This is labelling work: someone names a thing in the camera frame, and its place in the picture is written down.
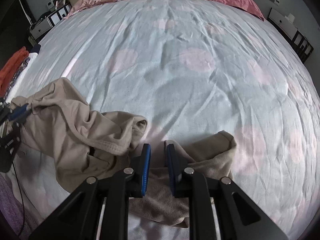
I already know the beige long-sleeve shirt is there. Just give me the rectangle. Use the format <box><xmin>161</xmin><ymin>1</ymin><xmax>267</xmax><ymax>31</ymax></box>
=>
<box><xmin>10</xmin><ymin>78</ymin><xmax>236</xmax><ymax>228</ymax></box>

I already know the orange folded garment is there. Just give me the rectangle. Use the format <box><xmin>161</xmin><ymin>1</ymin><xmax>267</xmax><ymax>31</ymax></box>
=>
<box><xmin>0</xmin><ymin>47</ymin><xmax>29</xmax><ymax>97</ymax></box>

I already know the dark patterned folded garment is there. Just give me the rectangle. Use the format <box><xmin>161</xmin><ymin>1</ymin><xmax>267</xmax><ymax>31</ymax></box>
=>
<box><xmin>4</xmin><ymin>56</ymin><xmax>31</xmax><ymax>98</ymax></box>

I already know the left white nightstand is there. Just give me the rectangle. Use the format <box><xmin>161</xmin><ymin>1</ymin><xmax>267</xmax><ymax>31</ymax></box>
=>
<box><xmin>30</xmin><ymin>0</ymin><xmax>72</xmax><ymax>42</ymax></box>

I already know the white nightstand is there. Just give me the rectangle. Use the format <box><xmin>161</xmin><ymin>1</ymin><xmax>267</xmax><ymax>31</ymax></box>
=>
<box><xmin>30</xmin><ymin>0</ymin><xmax>72</xmax><ymax>42</ymax></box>
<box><xmin>267</xmin><ymin>8</ymin><xmax>313</xmax><ymax>64</ymax></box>

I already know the purple fuzzy sleeve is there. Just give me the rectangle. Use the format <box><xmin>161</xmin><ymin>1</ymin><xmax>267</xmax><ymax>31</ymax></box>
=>
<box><xmin>1</xmin><ymin>176</ymin><xmax>36</xmax><ymax>239</ymax></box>

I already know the right white nightstand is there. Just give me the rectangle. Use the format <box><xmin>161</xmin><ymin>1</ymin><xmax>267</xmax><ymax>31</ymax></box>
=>
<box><xmin>267</xmin><ymin>8</ymin><xmax>313</xmax><ymax>64</ymax></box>

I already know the black cable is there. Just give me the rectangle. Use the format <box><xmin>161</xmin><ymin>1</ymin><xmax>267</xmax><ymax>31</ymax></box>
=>
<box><xmin>10</xmin><ymin>154</ymin><xmax>27</xmax><ymax>233</ymax></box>

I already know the picture frame on nightstand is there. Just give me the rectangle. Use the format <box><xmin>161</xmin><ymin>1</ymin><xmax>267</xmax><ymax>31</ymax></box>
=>
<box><xmin>55</xmin><ymin>0</ymin><xmax>67</xmax><ymax>8</ymax></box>

